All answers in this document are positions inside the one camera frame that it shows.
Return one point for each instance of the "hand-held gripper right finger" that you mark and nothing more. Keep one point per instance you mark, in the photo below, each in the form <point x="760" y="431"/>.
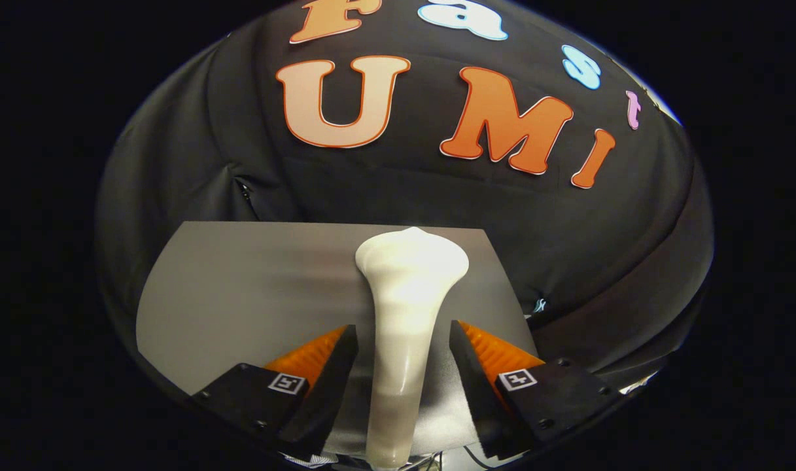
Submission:
<point x="479" y="392"/>

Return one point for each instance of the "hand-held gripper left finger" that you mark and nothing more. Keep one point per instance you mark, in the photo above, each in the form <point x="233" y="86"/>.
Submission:
<point x="326" y="392"/>

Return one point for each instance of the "white garment steamer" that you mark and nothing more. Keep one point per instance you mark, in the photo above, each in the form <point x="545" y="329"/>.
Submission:
<point x="404" y="314"/>

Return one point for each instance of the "grey drawer cabinet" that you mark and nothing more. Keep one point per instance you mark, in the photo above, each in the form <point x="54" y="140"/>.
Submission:
<point x="241" y="294"/>

